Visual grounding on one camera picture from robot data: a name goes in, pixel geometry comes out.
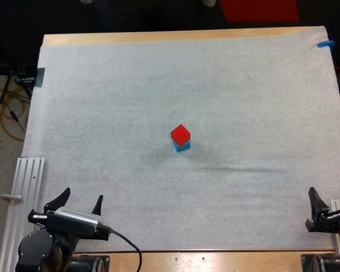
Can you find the red cube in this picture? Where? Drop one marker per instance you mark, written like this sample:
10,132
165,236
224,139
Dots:
180,135

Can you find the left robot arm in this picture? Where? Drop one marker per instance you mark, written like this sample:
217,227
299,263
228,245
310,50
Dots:
34,252

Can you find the dark clamp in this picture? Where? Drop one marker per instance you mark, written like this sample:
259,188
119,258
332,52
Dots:
31,78

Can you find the blue cube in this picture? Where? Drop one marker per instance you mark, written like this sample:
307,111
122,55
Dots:
183,148

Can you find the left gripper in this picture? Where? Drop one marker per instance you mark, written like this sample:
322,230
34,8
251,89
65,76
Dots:
39,216

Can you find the blue clip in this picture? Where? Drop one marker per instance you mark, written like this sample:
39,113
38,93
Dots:
326,44

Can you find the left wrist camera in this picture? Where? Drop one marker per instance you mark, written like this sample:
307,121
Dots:
79,221

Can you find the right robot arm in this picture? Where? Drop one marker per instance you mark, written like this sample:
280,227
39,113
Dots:
323,264

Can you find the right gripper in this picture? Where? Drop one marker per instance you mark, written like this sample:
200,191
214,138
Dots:
323,225

